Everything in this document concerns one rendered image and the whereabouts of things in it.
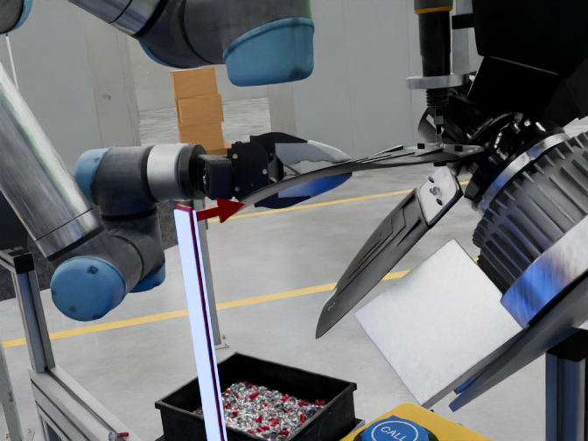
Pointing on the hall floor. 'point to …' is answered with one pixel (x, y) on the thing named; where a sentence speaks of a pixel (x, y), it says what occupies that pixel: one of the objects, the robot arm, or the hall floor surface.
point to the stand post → (567, 389)
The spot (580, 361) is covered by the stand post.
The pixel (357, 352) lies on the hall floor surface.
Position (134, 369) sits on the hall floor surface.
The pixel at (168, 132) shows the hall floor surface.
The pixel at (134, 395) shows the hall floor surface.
